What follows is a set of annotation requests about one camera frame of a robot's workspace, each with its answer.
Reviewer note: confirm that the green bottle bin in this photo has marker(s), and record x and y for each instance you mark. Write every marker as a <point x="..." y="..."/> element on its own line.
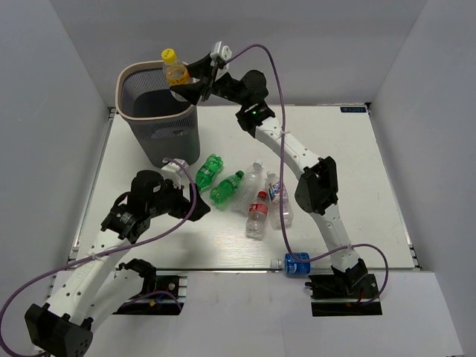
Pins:
<point x="208" y="171"/>

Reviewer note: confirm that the blue table corner label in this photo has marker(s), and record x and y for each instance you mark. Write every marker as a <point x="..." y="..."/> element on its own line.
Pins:
<point x="353" y="109"/>

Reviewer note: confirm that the clear bottle blue white label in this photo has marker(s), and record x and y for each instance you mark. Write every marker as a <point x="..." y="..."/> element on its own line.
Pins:
<point x="279" y="203"/>

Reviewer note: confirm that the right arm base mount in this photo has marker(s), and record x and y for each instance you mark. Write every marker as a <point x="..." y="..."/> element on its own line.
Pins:
<point x="329" y="297"/>

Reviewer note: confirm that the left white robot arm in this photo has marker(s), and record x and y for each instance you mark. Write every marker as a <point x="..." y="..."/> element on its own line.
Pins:
<point x="64" y="325"/>

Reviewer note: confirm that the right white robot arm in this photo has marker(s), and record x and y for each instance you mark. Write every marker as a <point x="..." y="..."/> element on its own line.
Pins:
<point x="317" y="187"/>

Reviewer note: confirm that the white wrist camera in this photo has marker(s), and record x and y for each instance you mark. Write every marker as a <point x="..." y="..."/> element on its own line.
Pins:
<point x="220" y="51"/>
<point x="174" y="171"/>

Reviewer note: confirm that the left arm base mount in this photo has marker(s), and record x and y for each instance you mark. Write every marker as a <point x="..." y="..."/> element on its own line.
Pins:
<point x="167" y="298"/>

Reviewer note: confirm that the clear bottle with white cap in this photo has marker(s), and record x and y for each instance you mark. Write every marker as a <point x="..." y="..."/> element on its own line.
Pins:
<point x="248" y="188"/>

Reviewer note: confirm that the grey bin with beige rim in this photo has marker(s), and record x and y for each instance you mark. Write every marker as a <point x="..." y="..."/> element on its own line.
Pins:
<point x="163" y="126"/>

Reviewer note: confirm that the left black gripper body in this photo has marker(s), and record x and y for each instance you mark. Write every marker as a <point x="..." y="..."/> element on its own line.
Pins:
<point x="171" y="200"/>

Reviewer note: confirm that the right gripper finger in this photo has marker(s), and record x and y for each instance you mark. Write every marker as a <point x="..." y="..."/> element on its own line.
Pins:
<point x="192" y="92"/>
<point x="201" y="69"/>

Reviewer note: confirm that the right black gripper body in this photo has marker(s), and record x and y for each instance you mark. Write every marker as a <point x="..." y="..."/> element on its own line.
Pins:
<point x="226" y="87"/>

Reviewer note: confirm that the clear bottle red label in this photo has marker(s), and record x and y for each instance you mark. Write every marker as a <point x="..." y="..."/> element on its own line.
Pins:
<point x="257" y="216"/>

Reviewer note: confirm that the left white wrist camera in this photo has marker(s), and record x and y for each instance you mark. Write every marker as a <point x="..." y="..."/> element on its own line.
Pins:
<point x="174" y="171"/>

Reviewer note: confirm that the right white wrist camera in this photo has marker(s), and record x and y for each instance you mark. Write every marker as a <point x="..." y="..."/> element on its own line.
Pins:
<point x="220" y="51"/>

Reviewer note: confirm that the clear bottle yellow label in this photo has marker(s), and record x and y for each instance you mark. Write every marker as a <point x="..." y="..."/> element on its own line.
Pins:
<point x="175" y="70"/>

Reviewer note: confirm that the green bottle with green cap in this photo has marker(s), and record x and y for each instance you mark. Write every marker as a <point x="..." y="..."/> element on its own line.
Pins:
<point x="226" y="188"/>

